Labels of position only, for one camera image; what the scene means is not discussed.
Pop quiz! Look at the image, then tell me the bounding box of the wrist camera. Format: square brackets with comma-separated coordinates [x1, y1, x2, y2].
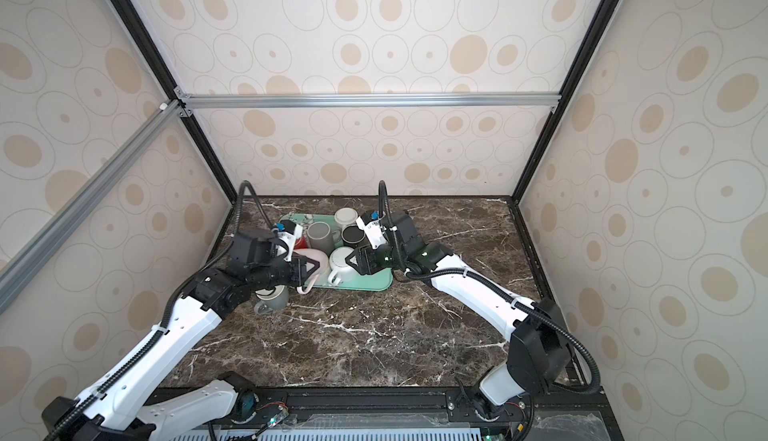
[356, 210, 388, 249]
[273, 219, 303, 261]

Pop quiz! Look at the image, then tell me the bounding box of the black corner frame post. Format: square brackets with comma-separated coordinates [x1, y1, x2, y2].
[108, 0, 237, 204]

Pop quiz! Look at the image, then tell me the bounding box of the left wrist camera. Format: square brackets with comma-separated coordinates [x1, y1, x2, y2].
[273, 219, 303, 261]

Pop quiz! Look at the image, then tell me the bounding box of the left diagonal aluminium bar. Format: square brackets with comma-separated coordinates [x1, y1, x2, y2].
[1, 99, 181, 311]

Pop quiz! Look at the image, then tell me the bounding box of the green led circuit board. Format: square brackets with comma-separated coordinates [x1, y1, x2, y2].
[256, 402, 290, 428]

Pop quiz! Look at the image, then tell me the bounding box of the white round mug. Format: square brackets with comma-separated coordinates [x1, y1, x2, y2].
[327, 246, 359, 286]

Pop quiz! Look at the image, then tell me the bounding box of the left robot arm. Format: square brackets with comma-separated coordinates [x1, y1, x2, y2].
[42, 222, 319, 440]

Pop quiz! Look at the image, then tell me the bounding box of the right black corner post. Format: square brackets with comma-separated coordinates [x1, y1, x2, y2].
[510, 0, 621, 206]

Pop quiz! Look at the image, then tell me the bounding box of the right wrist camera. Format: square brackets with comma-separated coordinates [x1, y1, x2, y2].
[356, 210, 388, 249]

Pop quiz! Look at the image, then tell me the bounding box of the dark grey mug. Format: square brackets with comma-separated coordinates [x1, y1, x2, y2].
[306, 221, 336, 255]

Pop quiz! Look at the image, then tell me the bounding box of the horizontal aluminium bar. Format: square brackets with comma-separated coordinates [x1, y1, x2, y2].
[182, 92, 561, 109]

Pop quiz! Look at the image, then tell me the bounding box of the light grey mug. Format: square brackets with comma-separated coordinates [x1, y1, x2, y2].
[253, 285, 290, 316]

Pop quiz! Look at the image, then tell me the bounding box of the white mug back row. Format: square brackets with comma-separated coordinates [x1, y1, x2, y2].
[334, 207, 359, 230]

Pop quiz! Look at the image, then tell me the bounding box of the green floral bird tray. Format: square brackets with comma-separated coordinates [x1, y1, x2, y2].
[280, 213, 393, 291]

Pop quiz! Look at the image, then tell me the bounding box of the red mug black handle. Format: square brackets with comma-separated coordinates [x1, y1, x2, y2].
[294, 236, 309, 250]

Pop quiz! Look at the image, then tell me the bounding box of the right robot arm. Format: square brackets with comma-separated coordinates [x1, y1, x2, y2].
[345, 182, 601, 417]

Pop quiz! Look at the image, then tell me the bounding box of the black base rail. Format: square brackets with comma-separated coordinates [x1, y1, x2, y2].
[175, 386, 623, 440]

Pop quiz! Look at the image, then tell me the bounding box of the pink mug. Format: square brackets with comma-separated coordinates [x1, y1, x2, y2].
[294, 248, 331, 295]

